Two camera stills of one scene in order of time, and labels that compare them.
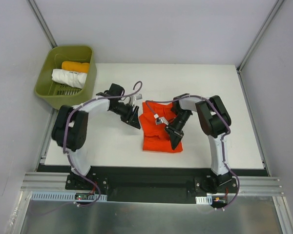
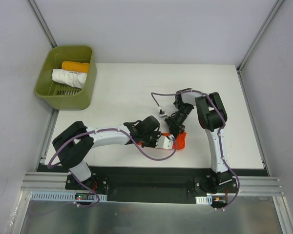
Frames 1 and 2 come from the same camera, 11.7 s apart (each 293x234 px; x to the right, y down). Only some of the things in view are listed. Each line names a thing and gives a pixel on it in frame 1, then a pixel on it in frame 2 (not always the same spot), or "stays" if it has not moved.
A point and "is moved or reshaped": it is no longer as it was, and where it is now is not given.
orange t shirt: (155, 137) is moved or reshaped
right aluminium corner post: (258, 36) stays
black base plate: (177, 185) stays
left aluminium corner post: (43, 24) stays
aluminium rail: (247, 186) stays
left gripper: (131, 114) -> (155, 137)
